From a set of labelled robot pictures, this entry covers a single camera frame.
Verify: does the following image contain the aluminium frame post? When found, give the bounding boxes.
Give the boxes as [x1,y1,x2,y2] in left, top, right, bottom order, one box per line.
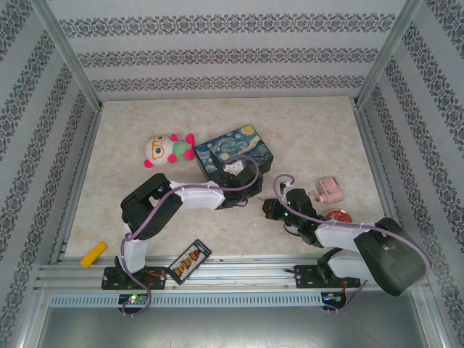
[38,0,103,109]
[356,0,423,108]

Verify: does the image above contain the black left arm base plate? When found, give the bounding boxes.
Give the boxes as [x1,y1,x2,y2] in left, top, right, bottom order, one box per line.
[102,265,167,291]

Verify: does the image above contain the grey slotted cable duct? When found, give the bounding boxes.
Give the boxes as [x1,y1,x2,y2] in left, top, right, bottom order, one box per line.
[49,292,323,309]

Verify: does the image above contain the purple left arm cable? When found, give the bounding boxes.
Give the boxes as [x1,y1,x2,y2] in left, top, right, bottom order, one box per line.
[120,154,261,320]

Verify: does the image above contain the plush doll with glasses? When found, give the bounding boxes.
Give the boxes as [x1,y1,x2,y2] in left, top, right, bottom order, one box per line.
[144,133,196,170]

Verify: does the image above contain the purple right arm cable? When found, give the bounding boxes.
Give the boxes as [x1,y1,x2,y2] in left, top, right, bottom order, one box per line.
[272,173,431,316]

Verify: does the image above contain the aluminium side rail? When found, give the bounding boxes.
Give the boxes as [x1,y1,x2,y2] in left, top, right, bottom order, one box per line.
[353,107,411,260]
[50,107,103,264]

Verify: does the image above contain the yellow block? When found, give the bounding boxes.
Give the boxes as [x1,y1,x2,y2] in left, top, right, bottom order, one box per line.
[80,241,109,268]

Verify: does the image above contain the black box with orange beads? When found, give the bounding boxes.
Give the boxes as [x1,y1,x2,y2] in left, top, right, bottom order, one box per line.
[167,239,213,286]

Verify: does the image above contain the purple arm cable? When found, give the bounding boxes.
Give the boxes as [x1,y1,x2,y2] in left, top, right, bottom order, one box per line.
[272,173,431,316]
[120,154,261,320]

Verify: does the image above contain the thin black right gripper cable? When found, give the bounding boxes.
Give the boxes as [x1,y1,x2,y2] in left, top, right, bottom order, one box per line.
[282,220,302,237]

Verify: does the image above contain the pink plastic object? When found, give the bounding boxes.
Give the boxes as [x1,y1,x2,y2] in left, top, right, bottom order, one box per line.
[314,176,344,203]

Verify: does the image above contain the grey sheet metal panel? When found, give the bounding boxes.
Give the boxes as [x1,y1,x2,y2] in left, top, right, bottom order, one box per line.
[36,307,436,348]

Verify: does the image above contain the starry night painting box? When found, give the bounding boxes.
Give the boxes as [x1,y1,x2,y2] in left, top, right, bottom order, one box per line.
[194,124,276,182]

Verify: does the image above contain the aluminium rail beam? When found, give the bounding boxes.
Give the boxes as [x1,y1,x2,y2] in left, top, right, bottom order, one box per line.
[34,254,426,291]

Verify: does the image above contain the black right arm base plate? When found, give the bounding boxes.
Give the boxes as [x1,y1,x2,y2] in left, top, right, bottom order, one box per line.
[294,264,362,290]

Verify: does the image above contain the round red tin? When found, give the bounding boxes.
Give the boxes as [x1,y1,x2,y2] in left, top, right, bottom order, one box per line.
[325,209,353,223]

